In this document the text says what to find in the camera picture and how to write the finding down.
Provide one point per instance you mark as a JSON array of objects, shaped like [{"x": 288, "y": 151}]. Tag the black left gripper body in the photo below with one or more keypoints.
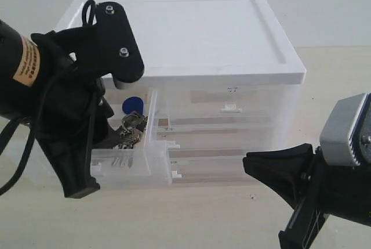
[{"x": 53, "y": 82}]

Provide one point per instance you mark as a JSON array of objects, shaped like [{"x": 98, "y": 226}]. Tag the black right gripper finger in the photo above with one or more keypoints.
[{"x": 287, "y": 172}]

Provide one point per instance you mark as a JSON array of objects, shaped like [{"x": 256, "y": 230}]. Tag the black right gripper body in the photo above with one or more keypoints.
[{"x": 328, "y": 190}]

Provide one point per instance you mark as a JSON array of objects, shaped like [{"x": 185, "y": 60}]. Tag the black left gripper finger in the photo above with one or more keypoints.
[{"x": 68, "y": 149}]

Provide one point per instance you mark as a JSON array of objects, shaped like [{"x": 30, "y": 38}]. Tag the key bunch with blue fob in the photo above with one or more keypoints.
[{"x": 133, "y": 123}]

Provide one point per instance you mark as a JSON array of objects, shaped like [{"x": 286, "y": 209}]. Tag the white translucent drawer cabinet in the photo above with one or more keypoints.
[{"x": 199, "y": 44}]

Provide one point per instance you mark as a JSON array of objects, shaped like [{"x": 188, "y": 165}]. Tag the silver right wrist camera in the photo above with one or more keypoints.
[{"x": 345, "y": 138}]

